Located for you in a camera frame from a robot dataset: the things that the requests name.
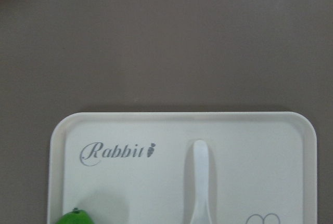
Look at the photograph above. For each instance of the cream rabbit tray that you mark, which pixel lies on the cream rabbit tray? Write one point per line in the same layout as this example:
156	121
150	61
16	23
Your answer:
138	167

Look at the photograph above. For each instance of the white ceramic spoon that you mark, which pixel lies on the white ceramic spoon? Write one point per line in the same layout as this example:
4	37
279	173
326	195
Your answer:
202	163

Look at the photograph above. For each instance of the green lime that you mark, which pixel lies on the green lime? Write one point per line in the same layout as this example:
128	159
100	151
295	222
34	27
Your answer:
76	216

